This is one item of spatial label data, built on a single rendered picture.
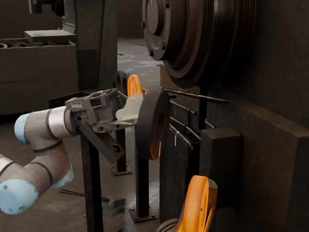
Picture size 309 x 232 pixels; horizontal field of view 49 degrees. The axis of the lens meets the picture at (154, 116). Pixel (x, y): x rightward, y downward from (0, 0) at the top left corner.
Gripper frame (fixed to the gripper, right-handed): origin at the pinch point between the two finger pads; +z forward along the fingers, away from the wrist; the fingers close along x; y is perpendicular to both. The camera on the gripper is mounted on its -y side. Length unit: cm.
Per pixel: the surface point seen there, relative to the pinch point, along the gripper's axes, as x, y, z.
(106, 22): 296, 37, -142
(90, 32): 286, 31, -159
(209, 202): 7.5, -26.5, 5.6
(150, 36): 44.9, 15.7, -11.7
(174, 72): 42.2, 2.3, -5.7
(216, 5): 24.8, 19.4, 14.5
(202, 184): -1.5, -16.6, 7.4
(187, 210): -6.7, -19.6, 4.4
